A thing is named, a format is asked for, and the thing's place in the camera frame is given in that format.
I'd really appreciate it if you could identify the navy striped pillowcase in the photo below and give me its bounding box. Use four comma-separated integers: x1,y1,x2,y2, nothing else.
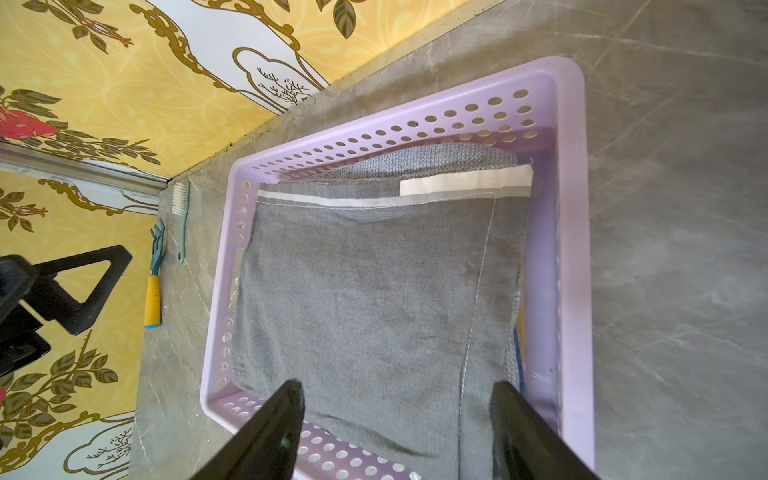
513,327,525,395

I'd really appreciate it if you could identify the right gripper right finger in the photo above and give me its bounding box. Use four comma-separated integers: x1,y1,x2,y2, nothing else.
490,381,598,480

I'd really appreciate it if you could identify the blue garden fork toy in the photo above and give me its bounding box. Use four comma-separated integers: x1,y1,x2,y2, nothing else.
144,218,166,329

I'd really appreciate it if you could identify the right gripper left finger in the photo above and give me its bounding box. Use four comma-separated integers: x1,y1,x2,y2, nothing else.
194,379,305,480

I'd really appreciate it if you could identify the light grey pillowcase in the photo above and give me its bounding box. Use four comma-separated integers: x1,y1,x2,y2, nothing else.
232,143,534,479

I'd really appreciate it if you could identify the light blue small brush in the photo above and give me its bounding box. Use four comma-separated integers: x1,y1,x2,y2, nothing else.
171,181,190,265

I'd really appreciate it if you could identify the purple plastic basket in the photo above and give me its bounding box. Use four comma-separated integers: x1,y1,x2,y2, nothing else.
200,57,595,466

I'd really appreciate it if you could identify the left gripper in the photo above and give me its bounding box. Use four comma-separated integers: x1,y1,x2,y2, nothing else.
1,245,132,376

